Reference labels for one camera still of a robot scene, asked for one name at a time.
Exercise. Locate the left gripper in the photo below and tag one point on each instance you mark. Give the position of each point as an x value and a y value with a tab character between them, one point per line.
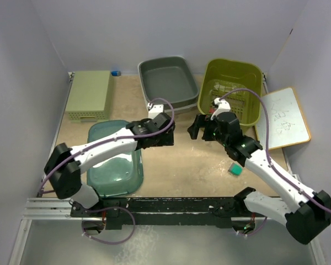
165	140

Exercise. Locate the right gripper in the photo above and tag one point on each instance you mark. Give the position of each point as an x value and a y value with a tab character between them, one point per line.
199	122

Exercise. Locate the teal transparent plastic tub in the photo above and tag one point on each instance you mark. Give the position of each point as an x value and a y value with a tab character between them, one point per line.
120	175

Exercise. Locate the grey plastic tray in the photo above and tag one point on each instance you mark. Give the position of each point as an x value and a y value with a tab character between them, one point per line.
169	78

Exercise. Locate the light green plastic basket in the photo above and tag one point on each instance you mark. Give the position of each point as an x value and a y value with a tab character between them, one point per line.
90	96

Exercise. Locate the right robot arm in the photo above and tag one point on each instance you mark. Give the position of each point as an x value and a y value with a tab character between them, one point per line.
304	212

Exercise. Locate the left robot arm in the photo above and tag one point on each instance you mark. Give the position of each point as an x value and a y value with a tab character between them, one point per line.
66	164

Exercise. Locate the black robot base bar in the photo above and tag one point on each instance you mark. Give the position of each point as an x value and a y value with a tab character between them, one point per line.
221	212

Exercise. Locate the white perforated plastic basket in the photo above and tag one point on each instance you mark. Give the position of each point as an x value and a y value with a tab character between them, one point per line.
181	107

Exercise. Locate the olive green plastic bin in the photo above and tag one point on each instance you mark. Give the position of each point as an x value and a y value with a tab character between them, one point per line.
222	76

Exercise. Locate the green whiteboard eraser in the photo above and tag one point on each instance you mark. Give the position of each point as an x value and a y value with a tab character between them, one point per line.
235	169

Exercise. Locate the small blue object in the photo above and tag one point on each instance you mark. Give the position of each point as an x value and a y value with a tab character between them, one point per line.
115	73

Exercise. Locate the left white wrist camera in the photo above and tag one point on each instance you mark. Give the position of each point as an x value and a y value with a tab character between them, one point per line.
154	109

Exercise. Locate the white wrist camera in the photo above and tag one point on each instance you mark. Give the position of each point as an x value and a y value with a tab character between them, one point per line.
220	106
154	109

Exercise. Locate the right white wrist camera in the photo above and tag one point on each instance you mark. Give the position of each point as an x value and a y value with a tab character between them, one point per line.
220	106

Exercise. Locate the small whiteboard yellow frame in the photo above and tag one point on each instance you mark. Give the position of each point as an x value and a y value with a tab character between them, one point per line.
282	120

